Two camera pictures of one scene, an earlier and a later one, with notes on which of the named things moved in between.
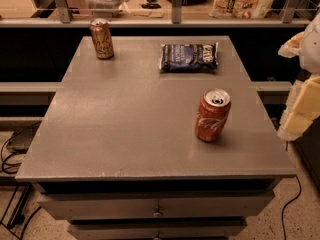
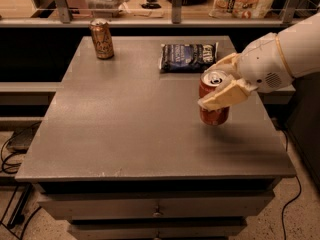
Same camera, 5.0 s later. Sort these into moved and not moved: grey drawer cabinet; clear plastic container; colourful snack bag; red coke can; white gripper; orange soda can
Moved: red coke can; white gripper
Not moved: clear plastic container; grey drawer cabinet; colourful snack bag; orange soda can
